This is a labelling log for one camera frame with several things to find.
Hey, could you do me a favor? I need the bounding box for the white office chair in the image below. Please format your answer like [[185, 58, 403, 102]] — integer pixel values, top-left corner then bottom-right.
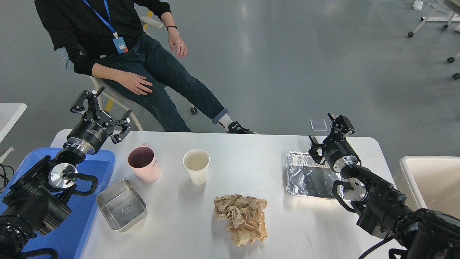
[[56, 11, 198, 131]]

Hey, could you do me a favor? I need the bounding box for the black cable bundle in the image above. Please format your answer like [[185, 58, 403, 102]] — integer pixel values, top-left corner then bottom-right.
[[0, 163, 15, 193]]

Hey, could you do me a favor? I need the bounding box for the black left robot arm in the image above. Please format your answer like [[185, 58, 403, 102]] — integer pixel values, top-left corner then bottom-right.
[[0, 86, 132, 259]]

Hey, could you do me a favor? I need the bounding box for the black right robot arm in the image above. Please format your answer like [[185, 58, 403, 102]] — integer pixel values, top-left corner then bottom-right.
[[309, 113, 460, 259]]

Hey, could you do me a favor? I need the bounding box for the black chair caster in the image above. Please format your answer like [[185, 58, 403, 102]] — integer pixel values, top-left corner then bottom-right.
[[447, 50, 460, 80]]

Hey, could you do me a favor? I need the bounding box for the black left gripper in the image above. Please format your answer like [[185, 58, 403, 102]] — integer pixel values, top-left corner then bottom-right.
[[67, 86, 132, 155]]

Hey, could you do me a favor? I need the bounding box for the square steel container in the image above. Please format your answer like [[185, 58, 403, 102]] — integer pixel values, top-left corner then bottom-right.
[[96, 179, 148, 232]]

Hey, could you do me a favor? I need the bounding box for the white rolling frame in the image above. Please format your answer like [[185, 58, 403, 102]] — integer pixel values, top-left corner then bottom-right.
[[408, 0, 460, 38]]

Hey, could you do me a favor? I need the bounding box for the seated person in black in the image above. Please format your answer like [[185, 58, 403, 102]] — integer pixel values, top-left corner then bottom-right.
[[34, 0, 253, 134]]

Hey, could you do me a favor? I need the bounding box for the crumpled brown paper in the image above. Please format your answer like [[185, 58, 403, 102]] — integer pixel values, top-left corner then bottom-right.
[[214, 194, 268, 246]]

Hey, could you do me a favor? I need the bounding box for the white paper cup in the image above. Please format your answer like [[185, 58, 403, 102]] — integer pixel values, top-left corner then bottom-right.
[[183, 149, 210, 185]]

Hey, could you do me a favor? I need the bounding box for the clear floor plate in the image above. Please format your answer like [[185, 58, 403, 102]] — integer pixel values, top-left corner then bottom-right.
[[309, 119, 328, 131]]

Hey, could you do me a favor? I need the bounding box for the aluminium foil tray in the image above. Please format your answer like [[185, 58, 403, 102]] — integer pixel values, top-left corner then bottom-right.
[[285, 151, 343, 199]]

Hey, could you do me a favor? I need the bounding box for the white plastic bin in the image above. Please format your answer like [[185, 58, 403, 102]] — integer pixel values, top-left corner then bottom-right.
[[393, 156, 460, 218]]

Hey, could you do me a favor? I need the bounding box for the pink mug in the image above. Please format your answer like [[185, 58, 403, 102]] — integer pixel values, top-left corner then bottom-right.
[[128, 143, 161, 183]]

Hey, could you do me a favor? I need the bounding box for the blue plastic tray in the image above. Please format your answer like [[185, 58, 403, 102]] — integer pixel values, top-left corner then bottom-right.
[[0, 147, 116, 259]]

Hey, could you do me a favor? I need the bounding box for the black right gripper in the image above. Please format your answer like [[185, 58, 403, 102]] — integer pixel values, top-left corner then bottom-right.
[[308, 113, 359, 173]]

